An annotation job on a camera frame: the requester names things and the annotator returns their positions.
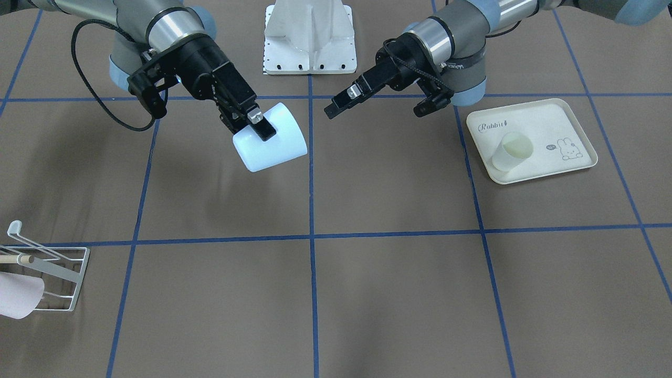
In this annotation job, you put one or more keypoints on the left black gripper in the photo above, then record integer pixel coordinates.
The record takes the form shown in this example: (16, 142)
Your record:
(400, 69)

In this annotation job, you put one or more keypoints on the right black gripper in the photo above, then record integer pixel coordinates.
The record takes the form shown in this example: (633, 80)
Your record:
(202, 65)

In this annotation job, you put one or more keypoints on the light blue cup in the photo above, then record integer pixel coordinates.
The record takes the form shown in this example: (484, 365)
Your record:
(287, 144)

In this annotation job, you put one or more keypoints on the pink plastic cup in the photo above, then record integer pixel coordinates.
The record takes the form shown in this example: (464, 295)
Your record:
(20, 294)

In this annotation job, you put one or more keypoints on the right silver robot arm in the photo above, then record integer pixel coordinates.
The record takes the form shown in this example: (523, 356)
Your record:
(161, 44)

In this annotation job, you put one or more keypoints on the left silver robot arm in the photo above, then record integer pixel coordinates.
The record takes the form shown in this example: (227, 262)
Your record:
(445, 53)

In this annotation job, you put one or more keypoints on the cream white cup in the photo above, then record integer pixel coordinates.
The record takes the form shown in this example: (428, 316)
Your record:
(512, 150)

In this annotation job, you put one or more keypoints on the white plastic serving tray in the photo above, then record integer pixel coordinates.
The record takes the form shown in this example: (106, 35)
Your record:
(560, 144)

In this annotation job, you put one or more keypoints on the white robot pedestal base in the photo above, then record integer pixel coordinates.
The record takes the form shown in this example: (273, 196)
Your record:
(309, 37)

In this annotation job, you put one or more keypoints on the white wire cup rack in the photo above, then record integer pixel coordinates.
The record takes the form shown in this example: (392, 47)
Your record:
(67, 264)

